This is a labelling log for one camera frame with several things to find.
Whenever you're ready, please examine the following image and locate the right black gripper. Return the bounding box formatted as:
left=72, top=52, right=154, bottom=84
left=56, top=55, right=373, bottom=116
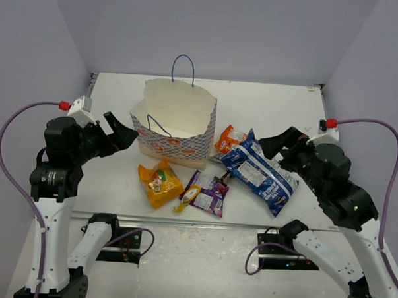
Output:
left=257, top=124, right=329, bottom=198

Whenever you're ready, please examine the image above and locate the blue chips bag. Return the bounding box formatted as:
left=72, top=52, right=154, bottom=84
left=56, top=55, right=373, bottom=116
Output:
left=221, top=129, right=299, bottom=217

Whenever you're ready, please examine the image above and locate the orange fruit candy bag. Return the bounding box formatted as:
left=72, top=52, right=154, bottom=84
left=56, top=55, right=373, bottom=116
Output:
left=215, top=125, right=247, bottom=154

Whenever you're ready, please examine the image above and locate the blue checkered paper bag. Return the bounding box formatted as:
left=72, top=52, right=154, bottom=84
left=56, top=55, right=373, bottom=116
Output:
left=130, top=54, right=217, bottom=169

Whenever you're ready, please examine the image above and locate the yellow orange snack bag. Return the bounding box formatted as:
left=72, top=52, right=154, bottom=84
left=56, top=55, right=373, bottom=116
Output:
left=138, top=160, right=185, bottom=209

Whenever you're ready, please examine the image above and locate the grey snack wrapper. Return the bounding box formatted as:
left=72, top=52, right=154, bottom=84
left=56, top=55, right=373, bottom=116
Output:
left=209, top=152, right=224, bottom=163

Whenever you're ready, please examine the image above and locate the purple snack packet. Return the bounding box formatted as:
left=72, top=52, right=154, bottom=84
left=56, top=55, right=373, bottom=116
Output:
left=179, top=170, right=229, bottom=218

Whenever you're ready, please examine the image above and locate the small yellow snack packet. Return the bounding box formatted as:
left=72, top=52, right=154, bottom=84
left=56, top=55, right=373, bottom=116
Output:
left=173, top=185, right=201, bottom=213

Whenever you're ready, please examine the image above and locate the brown chocolate bar wrapper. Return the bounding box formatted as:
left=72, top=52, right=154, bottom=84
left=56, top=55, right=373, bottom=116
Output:
left=214, top=170, right=234, bottom=187

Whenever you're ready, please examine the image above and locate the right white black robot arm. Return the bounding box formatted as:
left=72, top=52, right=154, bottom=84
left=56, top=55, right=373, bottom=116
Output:
left=259, top=127, right=398, bottom=298

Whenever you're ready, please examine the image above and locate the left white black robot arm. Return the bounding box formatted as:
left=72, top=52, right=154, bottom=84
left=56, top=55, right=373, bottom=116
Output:
left=13, top=112, right=138, bottom=298

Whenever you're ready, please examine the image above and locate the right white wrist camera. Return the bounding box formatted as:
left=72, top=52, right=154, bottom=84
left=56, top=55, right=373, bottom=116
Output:
left=307, top=119, right=339, bottom=146

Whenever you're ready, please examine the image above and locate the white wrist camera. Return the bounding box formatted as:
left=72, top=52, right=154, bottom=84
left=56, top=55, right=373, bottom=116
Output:
left=67, top=95, right=95, bottom=127
left=307, top=119, right=339, bottom=146

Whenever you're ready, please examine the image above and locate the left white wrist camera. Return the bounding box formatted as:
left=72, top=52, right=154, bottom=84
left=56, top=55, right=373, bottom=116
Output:
left=67, top=95, right=95, bottom=127

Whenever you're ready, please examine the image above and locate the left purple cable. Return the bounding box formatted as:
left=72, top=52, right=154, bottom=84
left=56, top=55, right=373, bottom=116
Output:
left=0, top=98, right=71, bottom=298

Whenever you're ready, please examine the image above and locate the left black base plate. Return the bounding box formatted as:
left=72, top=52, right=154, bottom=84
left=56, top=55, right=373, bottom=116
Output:
left=81, top=213, right=155, bottom=265

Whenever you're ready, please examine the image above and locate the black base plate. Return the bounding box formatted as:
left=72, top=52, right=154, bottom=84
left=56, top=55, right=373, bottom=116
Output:
left=81, top=213, right=155, bottom=265
left=244, top=227, right=319, bottom=276

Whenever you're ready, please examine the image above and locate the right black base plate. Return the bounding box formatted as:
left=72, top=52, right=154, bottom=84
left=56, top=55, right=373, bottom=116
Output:
left=244, top=227, right=319, bottom=276

